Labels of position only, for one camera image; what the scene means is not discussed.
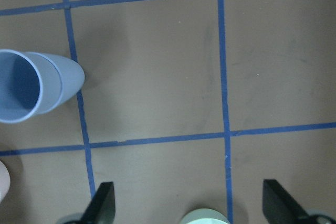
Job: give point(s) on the blue cup standing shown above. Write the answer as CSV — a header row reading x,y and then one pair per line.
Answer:
x,y
71,75

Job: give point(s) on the blue cup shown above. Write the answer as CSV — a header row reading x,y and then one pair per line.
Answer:
x,y
30,85
71,75

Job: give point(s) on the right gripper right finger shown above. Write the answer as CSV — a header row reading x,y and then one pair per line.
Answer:
x,y
279,206

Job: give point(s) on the green bowl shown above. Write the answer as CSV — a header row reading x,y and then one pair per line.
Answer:
x,y
204,215

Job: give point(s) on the pink bowl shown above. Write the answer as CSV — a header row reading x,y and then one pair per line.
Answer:
x,y
4,180

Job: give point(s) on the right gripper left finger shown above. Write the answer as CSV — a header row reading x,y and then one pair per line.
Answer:
x,y
102,206

